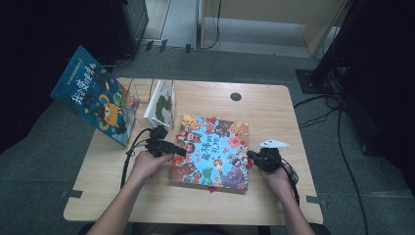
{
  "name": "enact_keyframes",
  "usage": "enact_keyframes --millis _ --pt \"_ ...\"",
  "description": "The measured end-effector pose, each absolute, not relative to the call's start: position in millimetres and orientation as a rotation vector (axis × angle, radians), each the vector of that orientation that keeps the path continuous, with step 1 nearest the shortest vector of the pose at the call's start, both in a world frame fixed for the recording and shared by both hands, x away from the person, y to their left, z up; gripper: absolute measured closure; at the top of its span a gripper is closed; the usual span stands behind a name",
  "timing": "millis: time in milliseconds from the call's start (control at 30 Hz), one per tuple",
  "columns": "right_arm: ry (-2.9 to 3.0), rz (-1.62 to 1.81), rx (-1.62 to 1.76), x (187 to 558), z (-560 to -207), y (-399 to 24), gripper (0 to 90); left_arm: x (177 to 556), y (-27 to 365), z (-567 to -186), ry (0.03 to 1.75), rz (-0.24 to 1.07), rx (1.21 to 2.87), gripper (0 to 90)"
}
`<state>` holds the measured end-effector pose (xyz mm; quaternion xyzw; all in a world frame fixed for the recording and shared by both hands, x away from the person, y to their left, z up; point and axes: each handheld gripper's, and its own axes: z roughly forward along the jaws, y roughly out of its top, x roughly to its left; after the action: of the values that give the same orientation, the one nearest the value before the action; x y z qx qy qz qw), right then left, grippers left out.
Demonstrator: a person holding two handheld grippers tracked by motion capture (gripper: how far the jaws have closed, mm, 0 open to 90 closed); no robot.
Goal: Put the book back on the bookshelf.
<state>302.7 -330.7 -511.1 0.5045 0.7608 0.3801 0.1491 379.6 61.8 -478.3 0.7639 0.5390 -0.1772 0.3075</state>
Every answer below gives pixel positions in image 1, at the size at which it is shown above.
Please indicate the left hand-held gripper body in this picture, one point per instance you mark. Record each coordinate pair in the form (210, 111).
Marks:
(156, 145)

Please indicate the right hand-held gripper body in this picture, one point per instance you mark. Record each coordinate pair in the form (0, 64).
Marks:
(269, 160)

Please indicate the light blue animals picture book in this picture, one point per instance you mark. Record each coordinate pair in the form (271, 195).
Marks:
(212, 153)

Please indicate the clear acrylic book rack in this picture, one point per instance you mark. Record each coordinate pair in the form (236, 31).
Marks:
(141, 107)

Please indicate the white caterpillar picture book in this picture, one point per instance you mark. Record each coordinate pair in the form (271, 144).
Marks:
(161, 104)

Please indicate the red picture book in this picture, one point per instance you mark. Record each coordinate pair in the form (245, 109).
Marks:
(212, 189)

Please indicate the dark blue monster picture book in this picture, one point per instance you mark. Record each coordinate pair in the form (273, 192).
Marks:
(94, 98)

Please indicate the person's right hand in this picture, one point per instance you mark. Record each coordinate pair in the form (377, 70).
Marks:
(280, 182)

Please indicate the person's left hand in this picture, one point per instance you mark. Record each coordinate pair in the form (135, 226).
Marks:
(145, 168)

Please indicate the black round table grommet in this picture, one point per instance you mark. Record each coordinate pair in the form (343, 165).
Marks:
(235, 96)

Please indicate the person's lap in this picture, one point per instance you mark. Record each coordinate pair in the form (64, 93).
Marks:
(208, 231)

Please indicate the black metal stand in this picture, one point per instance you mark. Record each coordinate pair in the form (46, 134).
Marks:
(318, 81)

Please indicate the black tape strip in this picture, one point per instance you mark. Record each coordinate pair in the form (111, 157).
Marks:
(188, 48)
(163, 45)
(149, 45)

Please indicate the dark cabinet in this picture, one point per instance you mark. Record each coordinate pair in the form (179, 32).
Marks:
(130, 23)

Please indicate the dark curtain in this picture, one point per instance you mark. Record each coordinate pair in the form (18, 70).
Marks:
(32, 49)
(388, 81)

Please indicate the beige wooden cabinet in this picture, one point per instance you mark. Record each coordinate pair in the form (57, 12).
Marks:
(277, 8)

